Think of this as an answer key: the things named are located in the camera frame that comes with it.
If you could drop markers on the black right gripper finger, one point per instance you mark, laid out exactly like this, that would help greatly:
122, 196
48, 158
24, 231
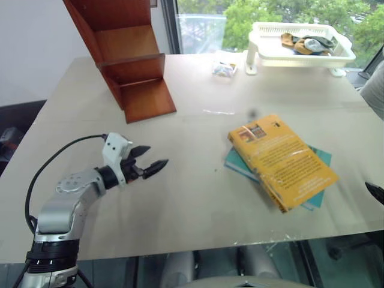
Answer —
376, 191

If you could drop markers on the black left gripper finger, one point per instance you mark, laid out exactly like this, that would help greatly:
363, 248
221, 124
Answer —
154, 168
141, 150

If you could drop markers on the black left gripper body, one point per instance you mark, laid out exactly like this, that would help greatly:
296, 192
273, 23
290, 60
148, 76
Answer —
131, 168

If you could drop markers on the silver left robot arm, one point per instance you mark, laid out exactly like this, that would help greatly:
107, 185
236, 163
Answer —
69, 196

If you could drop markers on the teal hardcover book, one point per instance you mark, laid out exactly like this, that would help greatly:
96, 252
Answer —
321, 159

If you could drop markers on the wooden shelf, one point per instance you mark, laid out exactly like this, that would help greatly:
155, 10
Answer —
126, 57

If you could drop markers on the yellow paperback book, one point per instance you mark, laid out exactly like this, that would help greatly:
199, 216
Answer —
285, 162

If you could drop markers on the grey office chair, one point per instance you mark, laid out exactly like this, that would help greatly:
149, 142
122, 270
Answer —
375, 87

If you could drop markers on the small clear plastic packet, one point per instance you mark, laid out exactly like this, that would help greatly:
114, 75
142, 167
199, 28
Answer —
223, 69

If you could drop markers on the grey cloth in basket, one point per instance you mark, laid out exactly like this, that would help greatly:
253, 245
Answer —
316, 43

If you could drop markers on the white plastic basket rack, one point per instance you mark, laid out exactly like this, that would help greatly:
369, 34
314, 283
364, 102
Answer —
300, 45

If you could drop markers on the brown cloth in basket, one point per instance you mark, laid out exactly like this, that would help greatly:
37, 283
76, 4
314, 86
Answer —
295, 44

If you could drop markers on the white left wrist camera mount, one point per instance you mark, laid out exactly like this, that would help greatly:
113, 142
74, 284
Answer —
114, 153

